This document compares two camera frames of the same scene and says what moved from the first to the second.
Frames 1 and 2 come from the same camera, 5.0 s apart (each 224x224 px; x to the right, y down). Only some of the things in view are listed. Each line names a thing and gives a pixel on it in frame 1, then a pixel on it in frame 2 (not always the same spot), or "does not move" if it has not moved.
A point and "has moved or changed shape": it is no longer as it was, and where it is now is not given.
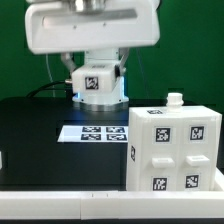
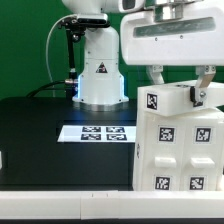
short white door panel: x=198 y=153 has moved or changed shape
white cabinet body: x=173 y=150 does not move
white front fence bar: x=110 y=204 does not move
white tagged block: x=160 y=154 does not move
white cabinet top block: x=93 y=78 has moved or changed shape
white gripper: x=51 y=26 -> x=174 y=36
